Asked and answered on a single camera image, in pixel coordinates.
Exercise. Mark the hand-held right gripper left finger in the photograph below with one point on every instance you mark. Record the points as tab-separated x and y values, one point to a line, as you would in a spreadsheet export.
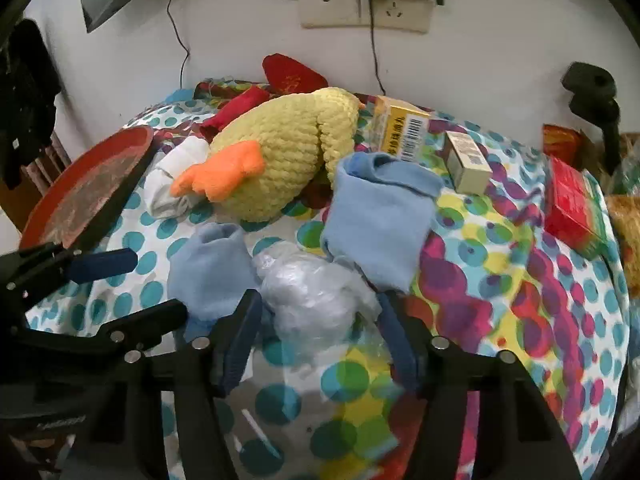
240	340

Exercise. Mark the red round basin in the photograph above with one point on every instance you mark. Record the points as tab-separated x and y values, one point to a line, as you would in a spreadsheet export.
85	185

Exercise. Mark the colourful polka dot tablecloth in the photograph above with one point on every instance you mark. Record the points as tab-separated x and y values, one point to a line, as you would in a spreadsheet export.
500	270

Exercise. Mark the white sock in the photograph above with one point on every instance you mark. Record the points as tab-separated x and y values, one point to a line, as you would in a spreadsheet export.
170	180

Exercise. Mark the white power wall outlet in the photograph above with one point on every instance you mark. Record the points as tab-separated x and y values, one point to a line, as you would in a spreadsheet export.
400	15

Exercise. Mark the black clamp mount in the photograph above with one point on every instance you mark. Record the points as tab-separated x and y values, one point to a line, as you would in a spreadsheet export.
590	85

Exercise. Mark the light blue sock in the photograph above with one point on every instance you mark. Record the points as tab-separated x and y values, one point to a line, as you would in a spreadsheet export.
375	220
210	270

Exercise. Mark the yellow cardboard box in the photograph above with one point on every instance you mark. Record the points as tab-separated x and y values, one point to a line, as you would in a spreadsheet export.
400	130

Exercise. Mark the wooden chair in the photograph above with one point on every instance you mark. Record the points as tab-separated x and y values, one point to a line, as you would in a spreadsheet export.
45	165

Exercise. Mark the yellow snack bag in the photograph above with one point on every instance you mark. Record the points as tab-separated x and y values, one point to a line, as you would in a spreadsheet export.
627	230

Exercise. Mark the clear bag green contents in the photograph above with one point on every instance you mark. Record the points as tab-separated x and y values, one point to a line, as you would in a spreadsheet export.
630	170

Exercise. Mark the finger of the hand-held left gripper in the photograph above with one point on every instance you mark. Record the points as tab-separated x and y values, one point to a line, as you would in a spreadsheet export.
100	265
150	317

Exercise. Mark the red snack bag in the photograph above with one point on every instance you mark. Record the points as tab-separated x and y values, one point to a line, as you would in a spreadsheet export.
560	142

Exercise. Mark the small beige box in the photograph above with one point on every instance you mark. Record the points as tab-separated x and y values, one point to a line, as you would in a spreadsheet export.
470	170

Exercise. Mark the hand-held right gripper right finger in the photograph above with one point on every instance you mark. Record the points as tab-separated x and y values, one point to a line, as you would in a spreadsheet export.
396	342

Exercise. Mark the white coaxial wall plate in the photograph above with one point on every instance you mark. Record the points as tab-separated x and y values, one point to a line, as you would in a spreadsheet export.
330	10

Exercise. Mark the red sock gold print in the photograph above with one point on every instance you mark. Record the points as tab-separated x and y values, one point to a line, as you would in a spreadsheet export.
290	72
240	105

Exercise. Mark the yellow plush duck toy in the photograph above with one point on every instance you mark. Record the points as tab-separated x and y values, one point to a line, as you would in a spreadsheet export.
285	150

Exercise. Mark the red green box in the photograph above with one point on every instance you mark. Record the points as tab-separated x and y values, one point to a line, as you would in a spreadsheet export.
570	205

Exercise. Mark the light blue sheet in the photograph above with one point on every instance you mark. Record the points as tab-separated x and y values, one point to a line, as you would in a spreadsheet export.
180	95

